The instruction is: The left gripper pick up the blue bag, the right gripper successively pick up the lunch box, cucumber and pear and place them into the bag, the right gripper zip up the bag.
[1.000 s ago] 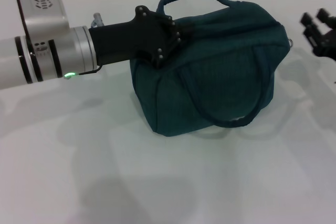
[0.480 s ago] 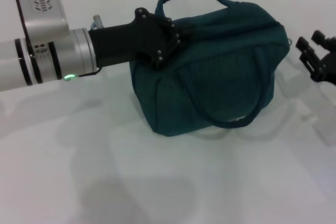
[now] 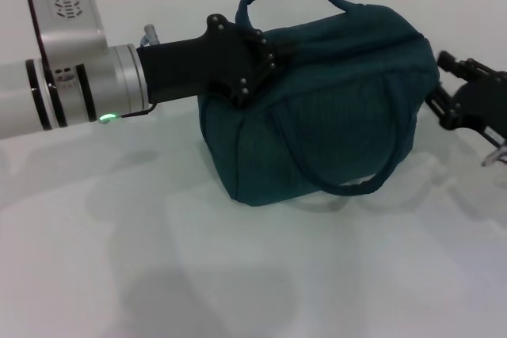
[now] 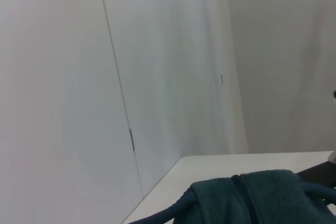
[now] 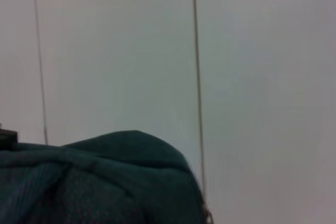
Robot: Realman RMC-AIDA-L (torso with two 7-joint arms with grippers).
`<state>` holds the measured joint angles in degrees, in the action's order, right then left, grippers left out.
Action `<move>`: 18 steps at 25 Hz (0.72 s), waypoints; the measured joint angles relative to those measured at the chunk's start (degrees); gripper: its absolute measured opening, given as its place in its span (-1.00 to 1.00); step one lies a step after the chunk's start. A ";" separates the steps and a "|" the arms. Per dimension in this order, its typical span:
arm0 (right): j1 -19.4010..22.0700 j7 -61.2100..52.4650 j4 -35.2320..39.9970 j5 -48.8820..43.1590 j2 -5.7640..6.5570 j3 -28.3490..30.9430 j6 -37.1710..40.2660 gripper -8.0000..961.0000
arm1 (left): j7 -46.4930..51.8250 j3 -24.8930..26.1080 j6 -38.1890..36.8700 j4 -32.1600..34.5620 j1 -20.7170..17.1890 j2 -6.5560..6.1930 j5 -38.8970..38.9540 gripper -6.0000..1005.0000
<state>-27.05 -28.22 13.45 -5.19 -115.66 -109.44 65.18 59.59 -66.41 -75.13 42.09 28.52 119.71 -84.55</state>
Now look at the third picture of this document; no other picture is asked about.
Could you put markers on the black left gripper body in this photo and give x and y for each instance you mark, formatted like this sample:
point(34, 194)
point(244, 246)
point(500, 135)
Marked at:
point(198, 65)

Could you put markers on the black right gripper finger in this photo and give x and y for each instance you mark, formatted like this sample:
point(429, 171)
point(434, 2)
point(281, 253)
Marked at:
point(441, 106)
point(463, 67)

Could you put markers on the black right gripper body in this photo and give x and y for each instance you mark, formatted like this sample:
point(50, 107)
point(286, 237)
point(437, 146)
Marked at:
point(481, 104)

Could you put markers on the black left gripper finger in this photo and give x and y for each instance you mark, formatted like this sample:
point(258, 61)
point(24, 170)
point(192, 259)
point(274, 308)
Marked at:
point(263, 73)
point(277, 45)

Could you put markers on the dark blue fabric bag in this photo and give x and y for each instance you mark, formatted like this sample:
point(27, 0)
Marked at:
point(336, 116)

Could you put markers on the silver left gripper connector stub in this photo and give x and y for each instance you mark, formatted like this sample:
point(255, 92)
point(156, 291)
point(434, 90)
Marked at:
point(150, 35)

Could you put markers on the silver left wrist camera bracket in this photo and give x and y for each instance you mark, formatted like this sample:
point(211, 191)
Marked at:
point(65, 74)

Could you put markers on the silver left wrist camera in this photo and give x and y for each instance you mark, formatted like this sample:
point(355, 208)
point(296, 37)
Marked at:
point(61, 5)

